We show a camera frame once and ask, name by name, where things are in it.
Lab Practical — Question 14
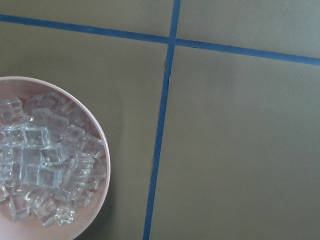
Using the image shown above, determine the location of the clear ice cubes pile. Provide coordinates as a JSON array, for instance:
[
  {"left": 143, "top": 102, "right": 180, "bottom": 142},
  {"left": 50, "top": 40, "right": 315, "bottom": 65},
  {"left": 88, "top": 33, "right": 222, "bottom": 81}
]
[{"left": 0, "top": 92, "right": 107, "bottom": 227}]

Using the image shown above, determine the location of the pink bowl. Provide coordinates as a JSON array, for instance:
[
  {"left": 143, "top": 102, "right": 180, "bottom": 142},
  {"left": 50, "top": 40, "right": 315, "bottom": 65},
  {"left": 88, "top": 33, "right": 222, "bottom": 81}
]
[{"left": 0, "top": 76, "right": 111, "bottom": 240}]

